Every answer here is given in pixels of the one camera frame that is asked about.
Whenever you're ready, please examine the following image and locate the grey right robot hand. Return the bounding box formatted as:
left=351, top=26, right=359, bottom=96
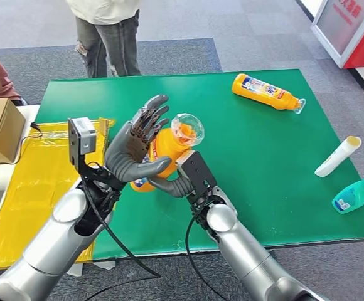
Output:
left=147, top=175, right=196, bottom=199

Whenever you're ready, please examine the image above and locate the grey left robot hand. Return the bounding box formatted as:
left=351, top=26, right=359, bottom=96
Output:
left=103, top=94, right=172, bottom=184

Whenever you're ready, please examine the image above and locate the orange detergent bottle clear cap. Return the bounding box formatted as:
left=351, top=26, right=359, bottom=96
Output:
left=129, top=112, right=205, bottom=193
left=231, top=73, right=307, bottom=116

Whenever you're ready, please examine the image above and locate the white tube bottle yellow end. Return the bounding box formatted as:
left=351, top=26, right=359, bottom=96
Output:
left=314, top=135, right=362, bottom=179

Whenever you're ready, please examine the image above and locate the teal plastic bottle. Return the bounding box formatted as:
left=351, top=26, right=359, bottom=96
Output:
left=331, top=177, right=364, bottom=215

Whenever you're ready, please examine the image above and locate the white paper piece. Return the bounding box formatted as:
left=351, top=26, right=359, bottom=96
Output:
left=65, top=260, right=116, bottom=278

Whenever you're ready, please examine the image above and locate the green table mat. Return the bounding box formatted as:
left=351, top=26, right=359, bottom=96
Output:
left=36, top=68, right=364, bottom=261

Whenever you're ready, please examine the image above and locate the yellow plastic wrapped package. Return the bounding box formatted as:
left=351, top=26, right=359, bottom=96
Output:
left=0, top=118, right=116, bottom=272

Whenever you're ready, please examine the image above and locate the brown cardboard box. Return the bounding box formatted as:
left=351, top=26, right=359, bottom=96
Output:
left=0, top=98, right=27, bottom=168

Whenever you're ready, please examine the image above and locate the red and white display stand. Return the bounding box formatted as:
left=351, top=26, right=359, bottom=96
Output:
left=310, top=0, right=364, bottom=93

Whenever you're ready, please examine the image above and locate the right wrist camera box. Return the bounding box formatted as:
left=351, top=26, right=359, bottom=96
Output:
left=175, top=149, right=218, bottom=201

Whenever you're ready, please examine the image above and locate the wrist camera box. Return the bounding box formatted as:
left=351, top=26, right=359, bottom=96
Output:
left=67, top=117, right=97, bottom=173
left=175, top=149, right=218, bottom=201

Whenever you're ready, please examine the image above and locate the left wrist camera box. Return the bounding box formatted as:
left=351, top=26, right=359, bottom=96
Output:
left=67, top=117, right=97, bottom=173

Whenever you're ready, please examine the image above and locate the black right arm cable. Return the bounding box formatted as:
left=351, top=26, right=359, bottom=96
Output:
left=184, top=205, right=231, bottom=301

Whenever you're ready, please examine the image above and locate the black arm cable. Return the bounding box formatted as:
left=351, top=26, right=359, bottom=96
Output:
left=184, top=205, right=231, bottom=301
left=81, top=178, right=162, bottom=301

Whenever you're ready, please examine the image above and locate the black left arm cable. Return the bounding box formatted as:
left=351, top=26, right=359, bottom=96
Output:
left=81, top=178, right=162, bottom=301

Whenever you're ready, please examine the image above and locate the thin black cable with plug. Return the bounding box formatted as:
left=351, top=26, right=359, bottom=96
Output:
left=0, top=120, right=44, bottom=168

